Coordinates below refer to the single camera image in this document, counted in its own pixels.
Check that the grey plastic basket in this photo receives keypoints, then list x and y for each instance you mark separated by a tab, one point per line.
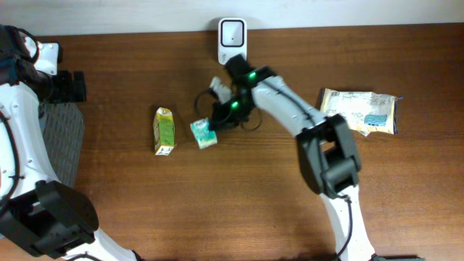
62	127

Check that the green tea carton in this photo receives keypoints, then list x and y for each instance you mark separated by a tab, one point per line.
164	132

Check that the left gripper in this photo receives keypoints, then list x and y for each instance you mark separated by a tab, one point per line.
68	92

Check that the white barcode scanner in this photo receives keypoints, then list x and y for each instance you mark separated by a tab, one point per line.
231	38

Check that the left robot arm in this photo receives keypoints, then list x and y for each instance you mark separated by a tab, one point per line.
41	138

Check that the yellow snack bag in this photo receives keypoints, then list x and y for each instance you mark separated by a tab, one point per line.
364	111

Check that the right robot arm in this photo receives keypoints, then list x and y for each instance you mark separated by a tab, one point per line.
327	154

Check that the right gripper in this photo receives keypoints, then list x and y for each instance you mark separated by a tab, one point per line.
219	119

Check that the green tissue pack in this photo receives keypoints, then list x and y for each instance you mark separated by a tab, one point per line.
202	134

